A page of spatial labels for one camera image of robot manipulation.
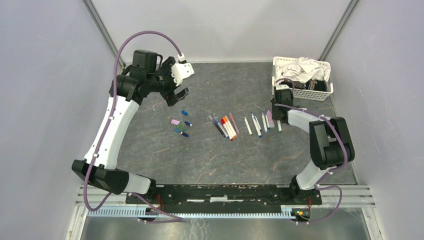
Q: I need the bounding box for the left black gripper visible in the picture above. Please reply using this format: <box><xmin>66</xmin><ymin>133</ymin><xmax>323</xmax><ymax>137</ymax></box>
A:
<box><xmin>147</xmin><ymin>57</ymin><xmax>190</xmax><ymax>106</ymax></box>

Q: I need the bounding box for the blue white marker pen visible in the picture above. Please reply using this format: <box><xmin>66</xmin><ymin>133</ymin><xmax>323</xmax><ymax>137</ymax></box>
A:
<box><xmin>264</xmin><ymin>114</ymin><xmax>271</xmax><ymax>129</ymax></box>

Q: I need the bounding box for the pink highlighter cap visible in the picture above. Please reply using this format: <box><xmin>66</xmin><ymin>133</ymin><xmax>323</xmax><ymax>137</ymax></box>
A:
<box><xmin>170</xmin><ymin>119</ymin><xmax>181</xmax><ymax>126</ymax></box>

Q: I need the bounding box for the large blue white marker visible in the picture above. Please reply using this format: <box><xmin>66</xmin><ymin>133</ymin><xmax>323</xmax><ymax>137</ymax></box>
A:
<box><xmin>251</xmin><ymin>113</ymin><xmax>263</xmax><ymax>138</ymax></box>

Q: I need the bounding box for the blue cap with clip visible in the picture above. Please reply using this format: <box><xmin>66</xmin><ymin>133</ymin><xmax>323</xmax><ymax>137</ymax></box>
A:
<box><xmin>184</xmin><ymin>121</ymin><xmax>193</xmax><ymax>127</ymax></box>

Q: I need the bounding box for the pink thin pen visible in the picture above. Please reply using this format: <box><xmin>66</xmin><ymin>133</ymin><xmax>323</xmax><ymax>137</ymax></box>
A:
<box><xmin>229</xmin><ymin>112</ymin><xmax>240</xmax><ymax>135</ymax></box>

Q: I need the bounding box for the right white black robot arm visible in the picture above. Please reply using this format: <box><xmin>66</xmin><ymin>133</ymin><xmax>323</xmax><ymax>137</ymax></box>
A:
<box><xmin>271</xmin><ymin>88</ymin><xmax>355</xmax><ymax>204</ymax></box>

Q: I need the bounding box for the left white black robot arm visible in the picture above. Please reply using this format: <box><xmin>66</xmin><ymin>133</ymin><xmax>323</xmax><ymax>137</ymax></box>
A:
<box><xmin>71</xmin><ymin>50</ymin><xmax>195</xmax><ymax>204</ymax></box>

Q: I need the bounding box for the white plastic basket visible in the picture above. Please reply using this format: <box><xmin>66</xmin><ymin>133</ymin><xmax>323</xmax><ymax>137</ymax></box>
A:
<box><xmin>271</xmin><ymin>62</ymin><xmax>335</xmax><ymax>101</ymax></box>

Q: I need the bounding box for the black cloth in basket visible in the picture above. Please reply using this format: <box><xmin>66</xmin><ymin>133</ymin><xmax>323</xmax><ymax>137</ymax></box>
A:
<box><xmin>294</xmin><ymin>80</ymin><xmax>327</xmax><ymax>92</ymax></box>

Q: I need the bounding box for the white cloth in basket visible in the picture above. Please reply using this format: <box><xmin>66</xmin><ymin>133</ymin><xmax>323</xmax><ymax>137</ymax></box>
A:
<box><xmin>273</xmin><ymin>56</ymin><xmax>331</xmax><ymax>84</ymax></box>

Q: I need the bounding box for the orange capped marker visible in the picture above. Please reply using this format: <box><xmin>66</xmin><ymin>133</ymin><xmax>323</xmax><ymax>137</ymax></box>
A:
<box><xmin>224</xmin><ymin>115</ymin><xmax>237</xmax><ymax>140</ymax></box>

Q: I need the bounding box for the dark blue capped marker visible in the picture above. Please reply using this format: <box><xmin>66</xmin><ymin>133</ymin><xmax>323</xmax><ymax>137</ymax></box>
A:
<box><xmin>213</xmin><ymin>116</ymin><xmax>230</xmax><ymax>139</ymax></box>

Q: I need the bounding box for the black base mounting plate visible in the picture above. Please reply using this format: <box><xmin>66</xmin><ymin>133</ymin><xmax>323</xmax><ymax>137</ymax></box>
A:
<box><xmin>143</xmin><ymin>184</ymin><xmax>323</xmax><ymax>214</ymax></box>

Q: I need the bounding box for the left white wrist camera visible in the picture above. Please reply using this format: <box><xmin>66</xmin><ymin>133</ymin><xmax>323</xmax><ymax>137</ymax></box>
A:
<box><xmin>171</xmin><ymin>54</ymin><xmax>195</xmax><ymax>87</ymax></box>

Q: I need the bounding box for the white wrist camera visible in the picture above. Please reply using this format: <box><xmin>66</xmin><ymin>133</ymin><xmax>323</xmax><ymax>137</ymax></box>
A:
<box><xmin>274</xmin><ymin>84</ymin><xmax>292</xmax><ymax>91</ymax></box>
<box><xmin>171</xmin><ymin>54</ymin><xmax>195</xmax><ymax>87</ymax></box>

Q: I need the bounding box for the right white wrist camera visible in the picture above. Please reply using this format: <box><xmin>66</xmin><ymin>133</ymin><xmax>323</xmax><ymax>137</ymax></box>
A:
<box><xmin>274</xmin><ymin>84</ymin><xmax>292</xmax><ymax>91</ymax></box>

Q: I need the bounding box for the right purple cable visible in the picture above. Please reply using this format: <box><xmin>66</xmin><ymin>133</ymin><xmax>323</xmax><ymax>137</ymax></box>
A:
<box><xmin>273</xmin><ymin>78</ymin><xmax>349</xmax><ymax>225</ymax></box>

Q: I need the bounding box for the aluminium frame rail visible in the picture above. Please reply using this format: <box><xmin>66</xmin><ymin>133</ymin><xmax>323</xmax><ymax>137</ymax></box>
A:
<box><xmin>75</xmin><ymin>185</ymin><xmax>376</xmax><ymax>208</ymax></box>

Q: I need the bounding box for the white cable duct strip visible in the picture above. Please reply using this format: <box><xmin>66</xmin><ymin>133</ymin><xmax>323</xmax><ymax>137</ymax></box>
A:
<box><xmin>87</xmin><ymin>206</ymin><xmax>296</xmax><ymax>220</ymax></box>

